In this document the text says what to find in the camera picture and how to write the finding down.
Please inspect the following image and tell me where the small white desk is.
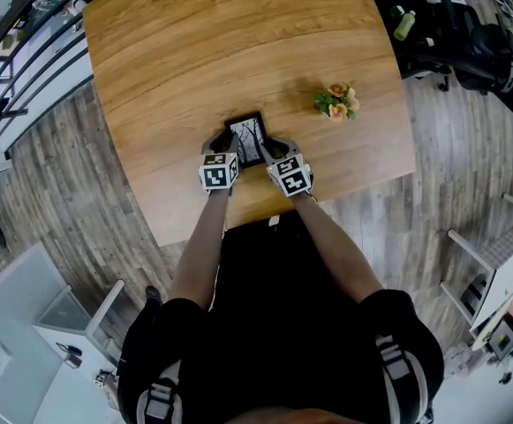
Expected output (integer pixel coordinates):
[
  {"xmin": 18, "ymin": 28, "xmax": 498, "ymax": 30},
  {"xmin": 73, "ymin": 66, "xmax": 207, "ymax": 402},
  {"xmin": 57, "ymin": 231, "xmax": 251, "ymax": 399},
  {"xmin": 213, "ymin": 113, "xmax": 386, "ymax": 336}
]
[{"xmin": 33, "ymin": 279, "xmax": 127, "ymax": 414}]

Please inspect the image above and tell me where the black office chair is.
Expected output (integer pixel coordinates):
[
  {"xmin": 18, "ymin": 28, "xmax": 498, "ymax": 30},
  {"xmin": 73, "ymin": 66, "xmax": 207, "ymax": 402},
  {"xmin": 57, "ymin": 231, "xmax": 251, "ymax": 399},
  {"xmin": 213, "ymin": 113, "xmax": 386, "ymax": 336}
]
[
  {"xmin": 390, "ymin": 0, "xmax": 456, "ymax": 92},
  {"xmin": 441, "ymin": 0, "xmax": 513, "ymax": 127}
]

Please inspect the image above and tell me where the person's black clothing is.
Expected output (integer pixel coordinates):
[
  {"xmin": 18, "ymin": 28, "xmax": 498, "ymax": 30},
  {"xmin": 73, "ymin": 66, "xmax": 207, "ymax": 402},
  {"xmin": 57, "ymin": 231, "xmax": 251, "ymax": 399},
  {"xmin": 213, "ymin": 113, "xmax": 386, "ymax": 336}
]
[{"xmin": 117, "ymin": 216, "xmax": 445, "ymax": 424}]

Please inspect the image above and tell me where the grey box with screen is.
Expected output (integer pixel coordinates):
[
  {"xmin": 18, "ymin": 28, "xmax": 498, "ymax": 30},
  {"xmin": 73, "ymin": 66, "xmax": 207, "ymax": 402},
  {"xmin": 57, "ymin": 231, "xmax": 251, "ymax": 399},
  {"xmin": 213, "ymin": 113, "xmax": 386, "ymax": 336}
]
[{"xmin": 487, "ymin": 320, "xmax": 513, "ymax": 362}]

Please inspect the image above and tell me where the person's right forearm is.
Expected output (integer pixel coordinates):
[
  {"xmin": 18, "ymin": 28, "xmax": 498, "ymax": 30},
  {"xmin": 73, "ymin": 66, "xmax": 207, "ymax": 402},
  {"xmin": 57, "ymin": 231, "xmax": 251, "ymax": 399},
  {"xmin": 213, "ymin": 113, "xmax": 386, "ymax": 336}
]
[{"xmin": 291, "ymin": 194, "xmax": 383, "ymax": 304}]

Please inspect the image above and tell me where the potted flower in white pot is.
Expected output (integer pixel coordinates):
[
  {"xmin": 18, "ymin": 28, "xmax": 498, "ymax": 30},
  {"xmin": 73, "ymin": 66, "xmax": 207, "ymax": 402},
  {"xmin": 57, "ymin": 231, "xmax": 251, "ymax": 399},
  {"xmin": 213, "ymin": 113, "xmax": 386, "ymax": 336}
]
[{"xmin": 313, "ymin": 81, "xmax": 361, "ymax": 124}]

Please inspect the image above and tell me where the person's left forearm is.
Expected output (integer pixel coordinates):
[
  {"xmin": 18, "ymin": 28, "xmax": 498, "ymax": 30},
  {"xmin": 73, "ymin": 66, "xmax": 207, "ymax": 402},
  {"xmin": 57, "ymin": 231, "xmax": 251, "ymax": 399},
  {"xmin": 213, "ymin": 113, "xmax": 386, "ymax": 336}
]
[{"xmin": 167, "ymin": 191, "xmax": 230, "ymax": 311}]

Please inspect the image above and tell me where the white partition panel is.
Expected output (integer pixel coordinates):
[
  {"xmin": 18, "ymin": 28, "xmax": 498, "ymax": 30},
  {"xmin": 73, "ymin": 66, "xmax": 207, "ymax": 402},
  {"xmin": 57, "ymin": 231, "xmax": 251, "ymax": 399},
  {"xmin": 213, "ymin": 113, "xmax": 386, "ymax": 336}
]
[{"xmin": 0, "ymin": 240, "xmax": 74, "ymax": 424}]

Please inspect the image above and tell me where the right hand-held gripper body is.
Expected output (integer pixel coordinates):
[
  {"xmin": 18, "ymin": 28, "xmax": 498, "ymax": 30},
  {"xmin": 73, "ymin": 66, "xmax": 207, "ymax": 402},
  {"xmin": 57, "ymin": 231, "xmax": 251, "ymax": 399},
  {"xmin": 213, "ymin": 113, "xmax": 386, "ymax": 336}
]
[{"xmin": 266, "ymin": 152, "xmax": 315, "ymax": 199}]

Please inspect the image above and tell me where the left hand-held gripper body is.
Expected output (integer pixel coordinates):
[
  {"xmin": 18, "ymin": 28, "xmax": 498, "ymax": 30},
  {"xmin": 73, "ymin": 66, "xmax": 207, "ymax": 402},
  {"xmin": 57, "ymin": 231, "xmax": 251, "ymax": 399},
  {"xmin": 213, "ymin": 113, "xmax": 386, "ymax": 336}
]
[{"xmin": 198, "ymin": 151, "xmax": 241, "ymax": 193}]

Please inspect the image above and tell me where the person's right shoulder strap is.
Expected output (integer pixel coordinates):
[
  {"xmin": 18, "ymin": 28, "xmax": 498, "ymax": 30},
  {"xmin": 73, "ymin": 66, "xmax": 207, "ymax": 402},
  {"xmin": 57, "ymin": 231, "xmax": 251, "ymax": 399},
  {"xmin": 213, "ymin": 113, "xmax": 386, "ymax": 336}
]
[{"xmin": 375, "ymin": 334, "xmax": 429, "ymax": 424}]

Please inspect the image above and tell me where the green drink bottle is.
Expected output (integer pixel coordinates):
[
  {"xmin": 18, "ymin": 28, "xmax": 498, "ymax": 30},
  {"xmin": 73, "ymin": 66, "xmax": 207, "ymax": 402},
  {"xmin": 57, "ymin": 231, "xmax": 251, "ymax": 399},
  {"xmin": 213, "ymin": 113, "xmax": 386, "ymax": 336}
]
[{"xmin": 392, "ymin": 10, "xmax": 418, "ymax": 42}]

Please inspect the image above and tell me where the black picture frame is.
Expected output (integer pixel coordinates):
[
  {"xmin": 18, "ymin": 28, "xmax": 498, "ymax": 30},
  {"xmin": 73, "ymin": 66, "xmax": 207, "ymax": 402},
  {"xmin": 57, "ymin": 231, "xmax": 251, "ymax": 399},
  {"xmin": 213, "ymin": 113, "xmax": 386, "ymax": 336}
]
[{"xmin": 223, "ymin": 111, "xmax": 269, "ymax": 170}]

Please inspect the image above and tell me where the person's left shoulder strap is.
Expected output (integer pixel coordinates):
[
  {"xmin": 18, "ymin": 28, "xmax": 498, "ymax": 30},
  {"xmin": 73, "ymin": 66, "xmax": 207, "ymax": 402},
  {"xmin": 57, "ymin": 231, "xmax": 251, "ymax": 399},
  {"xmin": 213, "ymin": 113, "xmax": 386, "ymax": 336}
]
[{"xmin": 136, "ymin": 362, "xmax": 182, "ymax": 424}]

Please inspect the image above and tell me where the round light wooden table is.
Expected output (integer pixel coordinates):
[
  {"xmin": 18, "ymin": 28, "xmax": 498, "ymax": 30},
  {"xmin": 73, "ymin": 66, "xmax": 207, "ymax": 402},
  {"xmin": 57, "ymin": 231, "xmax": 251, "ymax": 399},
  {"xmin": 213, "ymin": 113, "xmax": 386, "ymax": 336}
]
[{"xmin": 471, "ymin": 280, "xmax": 513, "ymax": 352}]

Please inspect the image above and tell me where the person's shoulder strap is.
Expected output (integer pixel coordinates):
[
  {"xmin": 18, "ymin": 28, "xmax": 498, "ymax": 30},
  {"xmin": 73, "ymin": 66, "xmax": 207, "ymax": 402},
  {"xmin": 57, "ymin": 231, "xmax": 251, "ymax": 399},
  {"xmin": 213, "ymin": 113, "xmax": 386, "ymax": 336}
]
[
  {"xmin": 375, "ymin": 334, "xmax": 429, "ymax": 424},
  {"xmin": 136, "ymin": 362, "xmax": 182, "ymax": 424}
]

